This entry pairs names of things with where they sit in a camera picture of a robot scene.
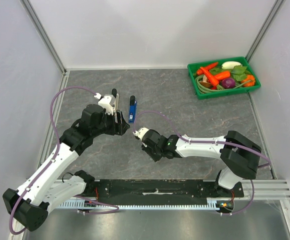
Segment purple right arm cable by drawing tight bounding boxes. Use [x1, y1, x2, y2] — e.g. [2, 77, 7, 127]
[132, 110, 273, 216]

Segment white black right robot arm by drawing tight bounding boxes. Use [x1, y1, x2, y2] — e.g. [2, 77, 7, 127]
[133, 127, 262, 197]

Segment light blue slotted cable duct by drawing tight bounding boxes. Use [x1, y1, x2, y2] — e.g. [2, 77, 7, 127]
[57, 198, 222, 210]

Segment small orange toy pumpkin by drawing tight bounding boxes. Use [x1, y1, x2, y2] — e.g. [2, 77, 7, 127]
[241, 74, 256, 88]

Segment brown toy mushroom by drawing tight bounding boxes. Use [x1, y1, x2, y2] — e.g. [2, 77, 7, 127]
[200, 75, 213, 89]

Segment green plastic basket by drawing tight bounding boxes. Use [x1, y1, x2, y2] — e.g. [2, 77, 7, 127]
[187, 56, 261, 100]

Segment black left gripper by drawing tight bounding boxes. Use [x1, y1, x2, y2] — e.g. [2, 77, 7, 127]
[92, 109, 130, 138]

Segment purple toy onion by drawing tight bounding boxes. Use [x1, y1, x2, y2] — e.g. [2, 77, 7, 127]
[221, 77, 236, 89]

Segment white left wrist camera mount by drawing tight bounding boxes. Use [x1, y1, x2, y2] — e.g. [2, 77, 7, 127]
[94, 93, 116, 116]

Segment orange toy carrot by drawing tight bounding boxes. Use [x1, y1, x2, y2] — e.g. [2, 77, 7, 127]
[200, 67, 219, 87]
[196, 62, 218, 76]
[214, 70, 231, 81]

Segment green toy leafy vegetable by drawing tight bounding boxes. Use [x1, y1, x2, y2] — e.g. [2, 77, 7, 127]
[231, 65, 251, 83]

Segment aluminium frame rail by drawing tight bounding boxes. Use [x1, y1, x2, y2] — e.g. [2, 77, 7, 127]
[20, 0, 67, 75]

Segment beige and black stapler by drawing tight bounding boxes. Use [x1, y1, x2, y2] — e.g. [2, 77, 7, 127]
[111, 88, 119, 112]

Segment white toy radish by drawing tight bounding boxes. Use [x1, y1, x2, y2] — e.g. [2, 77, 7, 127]
[221, 61, 242, 70]

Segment green toy long beans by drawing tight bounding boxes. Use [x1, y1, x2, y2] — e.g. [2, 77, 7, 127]
[196, 75, 246, 94]

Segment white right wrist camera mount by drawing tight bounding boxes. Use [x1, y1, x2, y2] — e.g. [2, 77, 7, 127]
[133, 127, 149, 140]

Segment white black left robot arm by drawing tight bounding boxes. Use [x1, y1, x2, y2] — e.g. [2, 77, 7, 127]
[2, 104, 130, 232]

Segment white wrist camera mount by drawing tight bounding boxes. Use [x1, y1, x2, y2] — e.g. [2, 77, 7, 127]
[94, 93, 116, 116]
[133, 127, 149, 140]

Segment blue and black stapler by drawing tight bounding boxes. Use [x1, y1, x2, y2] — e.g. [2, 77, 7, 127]
[128, 95, 137, 123]

